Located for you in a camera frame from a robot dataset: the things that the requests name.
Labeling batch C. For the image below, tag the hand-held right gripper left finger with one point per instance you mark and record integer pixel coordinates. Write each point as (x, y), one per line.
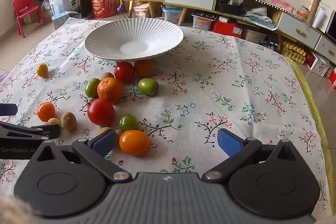
(105, 142)

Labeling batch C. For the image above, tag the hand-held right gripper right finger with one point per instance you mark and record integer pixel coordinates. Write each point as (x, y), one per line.
(228, 142)

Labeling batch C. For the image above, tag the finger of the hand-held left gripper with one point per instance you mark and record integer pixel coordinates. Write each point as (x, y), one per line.
(8, 109)
(39, 132)

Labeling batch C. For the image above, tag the brown longan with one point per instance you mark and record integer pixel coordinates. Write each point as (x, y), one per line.
(53, 121)
(68, 121)
(107, 75)

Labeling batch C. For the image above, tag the round orange cherry tomato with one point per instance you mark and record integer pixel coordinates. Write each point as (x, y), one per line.
(46, 111)

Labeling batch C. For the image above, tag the oval orange cherry tomato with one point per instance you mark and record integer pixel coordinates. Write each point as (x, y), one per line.
(134, 142)

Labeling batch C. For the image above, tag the small green jujube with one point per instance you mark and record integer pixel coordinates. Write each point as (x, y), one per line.
(128, 122)

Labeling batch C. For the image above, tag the large red tomato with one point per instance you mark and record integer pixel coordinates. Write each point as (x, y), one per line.
(101, 111)

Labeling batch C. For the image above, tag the large orange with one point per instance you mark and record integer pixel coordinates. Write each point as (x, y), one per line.
(110, 90)

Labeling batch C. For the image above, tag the yellow-green cherry tomato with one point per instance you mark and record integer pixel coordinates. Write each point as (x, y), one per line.
(42, 70)

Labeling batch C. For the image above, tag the white ribbed plate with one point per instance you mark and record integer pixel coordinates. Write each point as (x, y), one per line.
(110, 40)

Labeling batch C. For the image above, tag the floral tablecloth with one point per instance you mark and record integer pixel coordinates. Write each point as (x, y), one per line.
(210, 98)

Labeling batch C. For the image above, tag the person's fuzzy clothing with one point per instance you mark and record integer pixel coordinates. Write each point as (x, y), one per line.
(10, 213)

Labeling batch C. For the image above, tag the yellow table mat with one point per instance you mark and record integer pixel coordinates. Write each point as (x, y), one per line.
(315, 108)

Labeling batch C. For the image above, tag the light blue tissue box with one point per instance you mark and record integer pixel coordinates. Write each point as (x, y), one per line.
(59, 19)

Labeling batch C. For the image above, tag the red plastic chair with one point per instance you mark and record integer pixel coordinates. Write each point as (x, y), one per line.
(22, 5)

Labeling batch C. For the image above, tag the yellow egg tray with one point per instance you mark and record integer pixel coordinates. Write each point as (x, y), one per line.
(294, 52)

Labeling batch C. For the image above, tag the red storage box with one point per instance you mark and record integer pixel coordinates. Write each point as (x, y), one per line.
(225, 28)

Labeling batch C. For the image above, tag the white patterned box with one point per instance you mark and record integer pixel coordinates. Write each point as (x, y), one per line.
(319, 66)

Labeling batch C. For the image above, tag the red gift box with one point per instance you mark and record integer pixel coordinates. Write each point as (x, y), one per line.
(332, 79)

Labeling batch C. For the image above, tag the clear storage box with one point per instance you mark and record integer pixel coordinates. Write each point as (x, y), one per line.
(202, 22)

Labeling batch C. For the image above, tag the stack of folded papers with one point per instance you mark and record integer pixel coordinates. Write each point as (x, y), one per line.
(258, 18)

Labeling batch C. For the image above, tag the low wooden cabinet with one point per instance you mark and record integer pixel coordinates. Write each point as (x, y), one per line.
(274, 19)

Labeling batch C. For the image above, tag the black panel heater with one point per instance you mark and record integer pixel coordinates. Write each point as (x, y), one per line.
(84, 1)

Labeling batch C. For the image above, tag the white low cabinet drawer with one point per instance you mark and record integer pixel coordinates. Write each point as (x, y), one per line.
(299, 29)
(326, 49)

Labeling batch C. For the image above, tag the black bag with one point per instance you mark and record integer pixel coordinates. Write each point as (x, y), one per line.
(229, 7)

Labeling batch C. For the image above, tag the pink storage box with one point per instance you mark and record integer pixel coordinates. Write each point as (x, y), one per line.
(141, 9)

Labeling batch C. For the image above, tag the red round drum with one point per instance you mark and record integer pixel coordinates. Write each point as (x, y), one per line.
(102, 3)

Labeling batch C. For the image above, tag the clear bin with blue lid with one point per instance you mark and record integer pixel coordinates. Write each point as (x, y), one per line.
(170, 15)

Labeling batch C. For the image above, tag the glass jar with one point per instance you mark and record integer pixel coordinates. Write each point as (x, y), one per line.
(303, 14)

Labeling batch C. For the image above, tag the white paper roll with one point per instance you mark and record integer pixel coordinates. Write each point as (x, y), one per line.
(319, 18)

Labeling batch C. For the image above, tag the white microwave oven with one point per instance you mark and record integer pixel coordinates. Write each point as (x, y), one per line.
(332, 28)

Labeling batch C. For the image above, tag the cardboard tube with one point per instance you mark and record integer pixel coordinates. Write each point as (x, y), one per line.
(313, 10)

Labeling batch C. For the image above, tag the white flat box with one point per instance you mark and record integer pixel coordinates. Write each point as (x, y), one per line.
(329, 1)

